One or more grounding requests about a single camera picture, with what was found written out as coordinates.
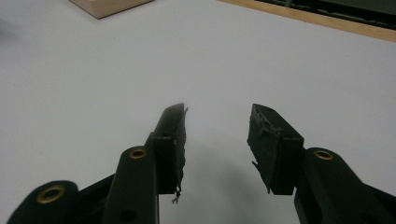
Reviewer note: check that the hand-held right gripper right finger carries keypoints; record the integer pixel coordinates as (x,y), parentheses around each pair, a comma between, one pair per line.
(274,149)

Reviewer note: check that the wooden table edge strip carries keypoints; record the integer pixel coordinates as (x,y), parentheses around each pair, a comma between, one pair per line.
(327,20)

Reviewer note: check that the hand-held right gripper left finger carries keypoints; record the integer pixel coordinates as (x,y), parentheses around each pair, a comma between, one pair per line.
(168,146)

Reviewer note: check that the wooden photo frame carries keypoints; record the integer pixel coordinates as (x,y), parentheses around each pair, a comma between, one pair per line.
(106,6)

